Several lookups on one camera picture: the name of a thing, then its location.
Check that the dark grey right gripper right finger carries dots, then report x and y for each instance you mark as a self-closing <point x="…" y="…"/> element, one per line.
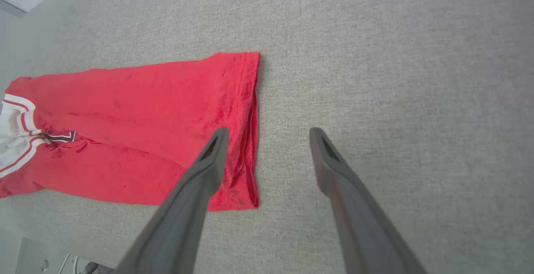
<point x="358" y="219"/>

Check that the grey fabric sofa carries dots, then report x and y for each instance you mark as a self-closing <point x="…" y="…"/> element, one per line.
<point x="396" y="78"/>

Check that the red and white basketball jersey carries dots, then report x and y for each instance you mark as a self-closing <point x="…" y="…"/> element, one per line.
<point x="137" y="128"/>

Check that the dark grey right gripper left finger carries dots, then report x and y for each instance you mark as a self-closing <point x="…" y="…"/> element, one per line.
<point x="187" y="211"/>

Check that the dark grey metal fitting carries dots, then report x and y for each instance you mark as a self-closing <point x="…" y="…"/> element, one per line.
<point x="98" y="269"/>

